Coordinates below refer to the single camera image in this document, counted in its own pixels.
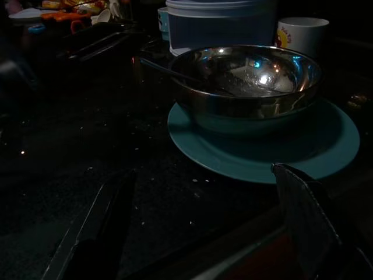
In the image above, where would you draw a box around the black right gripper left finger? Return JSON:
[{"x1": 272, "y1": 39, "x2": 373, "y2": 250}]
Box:
[{"x1": 42, "y1": 168, "x2": 138, "y2": 280}]

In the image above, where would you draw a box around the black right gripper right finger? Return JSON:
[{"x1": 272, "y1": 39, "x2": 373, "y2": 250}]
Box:
[{"x1": 270, "y1": 162, "x2": 373, "y2": 280}]

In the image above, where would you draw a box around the teal plate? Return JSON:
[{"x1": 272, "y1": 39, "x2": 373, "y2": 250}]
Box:
[{"x1": 167, "y1": 97, "x2": 361, "y2": 185}]

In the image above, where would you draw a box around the stainless steel bowl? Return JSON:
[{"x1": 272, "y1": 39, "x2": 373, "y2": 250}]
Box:
[{"x1": 168, "y1": 44, "x2": 325, "y2": 130}]

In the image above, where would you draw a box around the metal spoon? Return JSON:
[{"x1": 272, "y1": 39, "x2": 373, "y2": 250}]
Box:
[{"x1": 139, "y1": 57, "x2": 235, "y2": 97}]

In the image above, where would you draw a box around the black toaster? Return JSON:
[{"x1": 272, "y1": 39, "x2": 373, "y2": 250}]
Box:
[{"x1": 54, "y1": 22, "x2": 138, "y2": 62}]

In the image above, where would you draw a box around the white cup with cartoon print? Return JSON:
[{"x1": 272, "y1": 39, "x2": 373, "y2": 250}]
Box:
[{"x1": 273, "y1": 16, "x2": 330, "y2": 60}]

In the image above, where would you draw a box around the small white and teal cup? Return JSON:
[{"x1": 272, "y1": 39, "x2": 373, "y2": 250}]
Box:
[{"x1": 157, "y1": 7, "x2": 171, "y2": 42}]

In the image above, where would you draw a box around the white plastic spoon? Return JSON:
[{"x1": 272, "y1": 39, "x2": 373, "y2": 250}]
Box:
[{"x1": 90, "y1": 8, "x2": 113, "y2": 26}]

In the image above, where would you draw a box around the small blue object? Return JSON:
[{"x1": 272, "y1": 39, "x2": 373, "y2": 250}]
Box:
[{"x1": 27, "y1": 23, "x2": 47, "y2": 34}]

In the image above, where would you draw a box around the blue container with white bands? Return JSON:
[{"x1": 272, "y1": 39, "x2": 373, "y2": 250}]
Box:
[{"x1": 165, "y1": 0, "x2": 278, "y2": 58}]

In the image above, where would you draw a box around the orange peeler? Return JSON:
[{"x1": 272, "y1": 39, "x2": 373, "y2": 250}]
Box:
[{"x1": 40, "y1": 11, "x2": 92, "y2": 22}]

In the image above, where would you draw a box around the white plate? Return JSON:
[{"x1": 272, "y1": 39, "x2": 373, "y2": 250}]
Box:
[{"x1": 8, "y1": 8, "x2": 45, "y2": 25}]

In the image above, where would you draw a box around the yellow packet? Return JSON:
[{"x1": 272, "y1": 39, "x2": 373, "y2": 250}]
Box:
[{"x1": 41, "y1": 0, "x2": 64, "y2": 10}]

